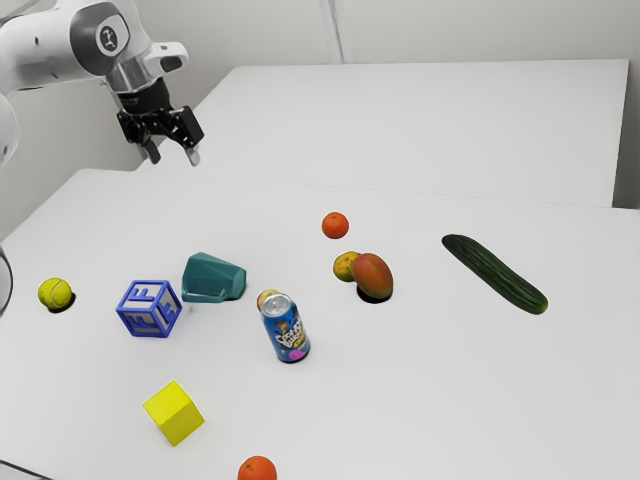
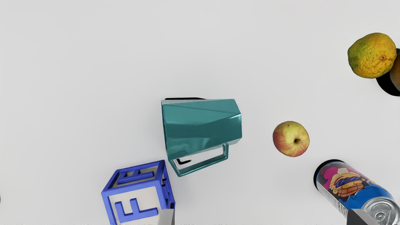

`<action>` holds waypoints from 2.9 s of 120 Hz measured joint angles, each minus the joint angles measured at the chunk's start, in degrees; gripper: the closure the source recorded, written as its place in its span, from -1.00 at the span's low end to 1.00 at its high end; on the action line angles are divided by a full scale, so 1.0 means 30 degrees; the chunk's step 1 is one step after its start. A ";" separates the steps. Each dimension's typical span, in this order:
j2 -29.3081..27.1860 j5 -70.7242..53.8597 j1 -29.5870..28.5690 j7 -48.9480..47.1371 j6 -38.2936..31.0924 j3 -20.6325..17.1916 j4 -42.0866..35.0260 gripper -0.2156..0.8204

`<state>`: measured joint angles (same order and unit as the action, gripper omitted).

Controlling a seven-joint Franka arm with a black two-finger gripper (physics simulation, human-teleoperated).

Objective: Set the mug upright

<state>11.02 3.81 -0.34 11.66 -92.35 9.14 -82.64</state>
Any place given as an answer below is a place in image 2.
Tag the teal faceted mug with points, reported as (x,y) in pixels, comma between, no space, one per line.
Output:
(200,128)

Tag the red yellow apple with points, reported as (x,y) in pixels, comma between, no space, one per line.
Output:
(291,139)

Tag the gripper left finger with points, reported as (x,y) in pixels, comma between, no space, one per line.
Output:
(167,218)

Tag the colourful printed drink can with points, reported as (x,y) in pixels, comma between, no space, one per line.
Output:
(350,187)

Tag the orange fruit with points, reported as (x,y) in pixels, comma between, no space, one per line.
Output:
(396,73)

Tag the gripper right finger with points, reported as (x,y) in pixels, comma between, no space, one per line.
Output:
(359,218)

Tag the yellow green citrus fruit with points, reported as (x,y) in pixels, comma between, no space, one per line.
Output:
(372,55)

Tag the blue letter block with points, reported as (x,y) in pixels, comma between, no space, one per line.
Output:
(134,197)

